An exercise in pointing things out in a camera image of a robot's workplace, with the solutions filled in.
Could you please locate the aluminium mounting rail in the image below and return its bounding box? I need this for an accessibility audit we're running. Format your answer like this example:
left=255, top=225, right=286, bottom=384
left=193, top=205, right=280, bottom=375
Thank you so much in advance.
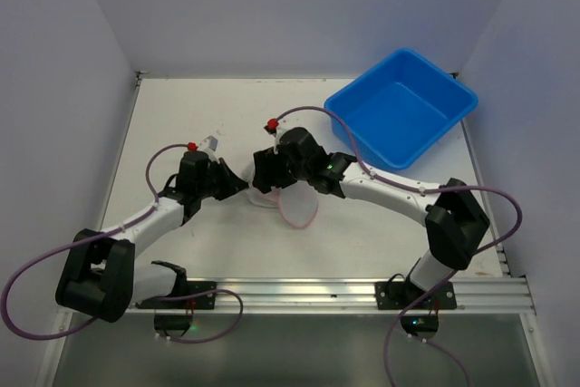
left=61, top=276, right=536, bottom=315

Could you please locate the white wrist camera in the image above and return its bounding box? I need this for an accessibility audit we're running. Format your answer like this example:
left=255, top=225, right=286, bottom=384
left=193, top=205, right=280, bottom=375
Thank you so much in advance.
left=271, top=124, right=289, bottom=153
left=198, top=135, right=218, bottom=161

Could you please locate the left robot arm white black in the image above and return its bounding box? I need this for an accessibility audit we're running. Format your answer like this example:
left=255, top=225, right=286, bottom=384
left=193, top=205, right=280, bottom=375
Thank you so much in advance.
left=55, top=151, right=248, bottom=323

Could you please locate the white mesh laundry bag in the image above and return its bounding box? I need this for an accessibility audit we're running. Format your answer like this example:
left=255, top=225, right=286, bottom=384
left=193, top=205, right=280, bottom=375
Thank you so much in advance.
left=242, top=163, right=319, bottom=229

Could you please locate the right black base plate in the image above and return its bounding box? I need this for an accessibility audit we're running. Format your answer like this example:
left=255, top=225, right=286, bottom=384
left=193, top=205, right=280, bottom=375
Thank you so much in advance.
left=374, top=273, right=458, bottom=310

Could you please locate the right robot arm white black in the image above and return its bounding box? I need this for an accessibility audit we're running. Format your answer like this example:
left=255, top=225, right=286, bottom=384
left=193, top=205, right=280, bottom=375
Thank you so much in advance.
left=252, top=127, right=489, bottom=301

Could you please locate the blue plastic tub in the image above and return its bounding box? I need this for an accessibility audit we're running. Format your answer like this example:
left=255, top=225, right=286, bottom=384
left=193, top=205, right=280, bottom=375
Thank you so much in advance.
left=324, top=48, right=479, bottom=171

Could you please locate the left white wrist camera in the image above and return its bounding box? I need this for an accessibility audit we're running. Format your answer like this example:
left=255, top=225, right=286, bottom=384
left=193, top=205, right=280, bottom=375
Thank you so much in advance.
left=198, top=135, right=218, bottom=161

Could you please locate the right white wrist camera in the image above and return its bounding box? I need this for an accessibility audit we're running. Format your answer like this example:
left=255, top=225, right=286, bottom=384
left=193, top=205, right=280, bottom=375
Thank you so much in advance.
left=271, top=124, right=289, bottom=153

